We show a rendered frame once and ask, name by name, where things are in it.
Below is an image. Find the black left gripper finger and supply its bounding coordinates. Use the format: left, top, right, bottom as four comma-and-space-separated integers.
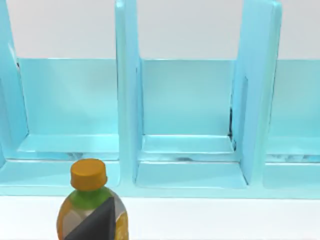
65, 197, 116, 240

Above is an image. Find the orange-capped green bottle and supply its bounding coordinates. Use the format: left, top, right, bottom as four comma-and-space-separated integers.
56, 158, 130, 240

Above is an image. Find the light blue rack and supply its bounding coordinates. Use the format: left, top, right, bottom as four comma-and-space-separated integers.
0, 0, 320, 199

